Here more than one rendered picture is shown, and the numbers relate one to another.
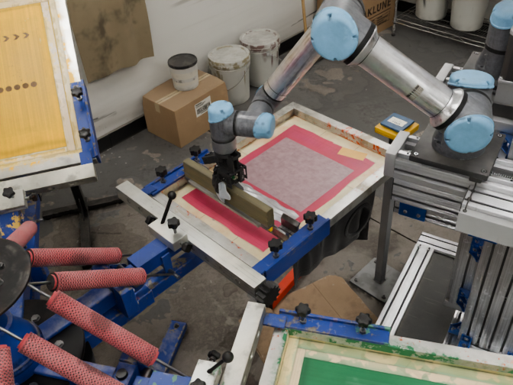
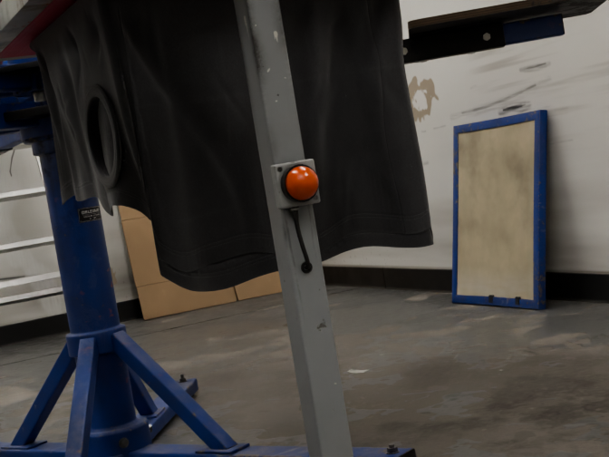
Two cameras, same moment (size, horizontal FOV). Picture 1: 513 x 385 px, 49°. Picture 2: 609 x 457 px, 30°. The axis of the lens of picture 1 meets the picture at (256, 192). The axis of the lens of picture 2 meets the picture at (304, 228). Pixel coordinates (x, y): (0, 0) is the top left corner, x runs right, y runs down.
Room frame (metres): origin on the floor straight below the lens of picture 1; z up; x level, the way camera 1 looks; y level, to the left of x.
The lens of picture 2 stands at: (2.31, -1.82, 0.67)
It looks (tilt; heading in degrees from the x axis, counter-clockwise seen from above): 3 degrees down; 108
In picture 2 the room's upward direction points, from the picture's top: 9 degrees counter-clockwise
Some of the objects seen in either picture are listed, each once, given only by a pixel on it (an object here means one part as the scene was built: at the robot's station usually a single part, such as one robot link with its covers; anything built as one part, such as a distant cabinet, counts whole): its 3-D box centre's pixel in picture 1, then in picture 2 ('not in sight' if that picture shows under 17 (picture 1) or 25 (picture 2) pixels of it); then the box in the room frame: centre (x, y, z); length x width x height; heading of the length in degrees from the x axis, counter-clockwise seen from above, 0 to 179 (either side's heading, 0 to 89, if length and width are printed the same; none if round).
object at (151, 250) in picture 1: (156, 253); not in sight; (1.23, 0.32, 1.02); 0.17 x 0.06 x 0.05; 132
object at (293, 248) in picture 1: (293, 247); not in sight; (1.24, -0.10, 0.97); 0.30 x 0.05 x 0.07; 132
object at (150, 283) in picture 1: (193, 257); not in sight; (1.31, 0.23, 0.89); 1.24 x 0.06 x 0.06; 132
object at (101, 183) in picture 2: (328, 228); (102, 120); (1.50, -0.26, 0.79); 0.46 x 0.09 x 0.33; 132
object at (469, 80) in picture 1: (468, 96); not in sight; (1.32, -0.60, 1.42); 0.13 x 0.12 x 0.14; 162
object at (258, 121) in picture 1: (256, 121); not in sight; (1.40, -0.02, 1.35); 0.11 x 0.11 x 0.08; 72
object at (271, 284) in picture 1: (264, 291); not in sight; (1.04, 0.00, 1.02); 0.07 x 0.06 x 0.07; 132
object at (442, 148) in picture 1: (461, 130); not in sight; (1.32, -0.60, 1.31); 0.15 x 0.15 x 0.10
